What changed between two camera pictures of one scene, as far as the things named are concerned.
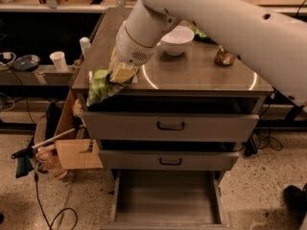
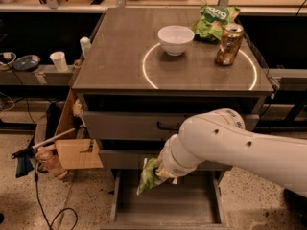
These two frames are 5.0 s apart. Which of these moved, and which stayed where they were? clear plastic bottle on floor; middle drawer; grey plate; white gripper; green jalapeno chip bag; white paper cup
Moved: green jalapeno chip bag; white gripper
Stayed: clear plastic bottle on floor; white paper cup; middle drawer; grey plate
